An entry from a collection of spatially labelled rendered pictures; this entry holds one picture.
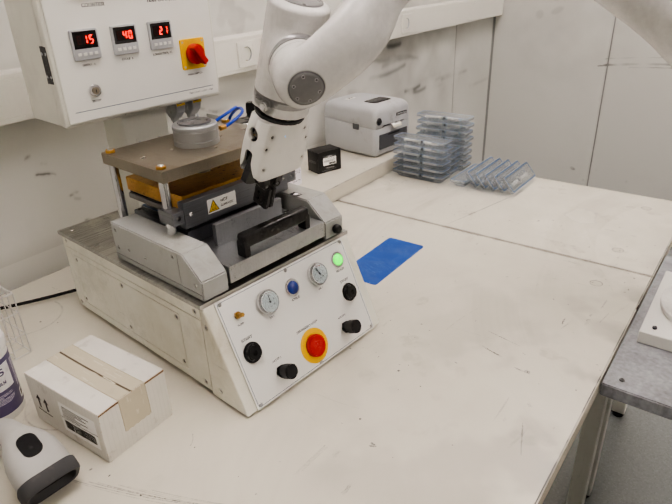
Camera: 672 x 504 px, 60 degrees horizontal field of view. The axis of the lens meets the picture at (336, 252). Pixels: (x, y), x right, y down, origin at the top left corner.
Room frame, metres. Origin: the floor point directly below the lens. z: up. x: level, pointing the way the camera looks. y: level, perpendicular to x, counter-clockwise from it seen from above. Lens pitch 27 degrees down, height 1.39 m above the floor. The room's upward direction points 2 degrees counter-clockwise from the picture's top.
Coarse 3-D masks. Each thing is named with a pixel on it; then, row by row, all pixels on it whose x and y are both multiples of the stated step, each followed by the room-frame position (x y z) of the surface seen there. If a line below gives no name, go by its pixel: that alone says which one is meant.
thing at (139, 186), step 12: (216, 168) 1.02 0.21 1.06; (228, 168) 1.01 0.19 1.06; (240, 168) 1.01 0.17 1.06; (132, 180) 0.98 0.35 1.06; (144, 180) 0.96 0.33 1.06; (180, 180) 0.96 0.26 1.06; (192, 180) 0.95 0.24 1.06; (204, 180) 0.95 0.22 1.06; (216, 180) 0.95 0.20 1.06; (228, 180) 0.95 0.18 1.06; (132, 192) 0.99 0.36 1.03; (144, 192) 0.95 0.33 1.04; (156, 192) 0.93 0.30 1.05; (180, 192) 0.90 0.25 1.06; (192, 192) 0.90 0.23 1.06; (156, 204) 0.93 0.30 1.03
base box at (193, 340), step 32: (96, 256) 0.97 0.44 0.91; (352, 256) 0.99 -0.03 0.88; (96, 288) 0.99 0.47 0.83; (128, 288) 0.90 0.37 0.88; (128, 320) 0.92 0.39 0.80; (160, 320) 0.84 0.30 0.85; (192, 320) 0.77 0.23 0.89; (160, 352) 0.86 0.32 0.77; (192, 352) 0.78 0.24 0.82; (224, 352) 0.74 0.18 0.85; (224, 384) 0.73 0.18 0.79
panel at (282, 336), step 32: (320, 256) 0.94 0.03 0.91; (256, 288) 0.82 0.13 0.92; (320, 288) 0.90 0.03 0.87; (224, 320) 0.76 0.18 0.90; (256, 320) 0.79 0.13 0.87; (288, 320) 0.83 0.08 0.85; (320, 320) 0.87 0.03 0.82; (288, 352) 0.80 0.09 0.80; (256, 384) 0.73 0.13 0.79; (288, 384) 0.77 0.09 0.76
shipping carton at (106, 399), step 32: (64, 352) 0.77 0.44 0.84; (96, 352) 0.77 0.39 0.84; (128, 352) 0.77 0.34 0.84; (32, 384) 0.71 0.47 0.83; (64, 384) 0.69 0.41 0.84; (96, 384) 0.69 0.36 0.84; (128, 384) 0.69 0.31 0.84; (160, 384) 0.71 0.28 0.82; (64, 416) 0.67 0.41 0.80; (96, 416) 0.63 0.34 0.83; (128, 416) 0.66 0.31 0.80; (160, 416) 0.70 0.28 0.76; (96, 448) 0.63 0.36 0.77
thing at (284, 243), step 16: (256, 208) 0.94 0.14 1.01; (272, 208) 0.96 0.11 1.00; (224, 224) 0.88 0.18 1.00; (240, 224) 0.91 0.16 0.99; (256, 224) 0.93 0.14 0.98; (320, 224) 0.95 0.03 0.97; (208, 240) 0.90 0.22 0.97; (224, 240) 0.88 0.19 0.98; (272, 240) 0.89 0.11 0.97; (288, 240) 0.89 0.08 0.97; (304, 240) 0.92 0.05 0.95; (224, 256) 0.84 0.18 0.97; (240, 256) 0.83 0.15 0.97; (256, 256) 0.84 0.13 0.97; (272, 256) 0.87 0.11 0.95; (240, 272) 0.81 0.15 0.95
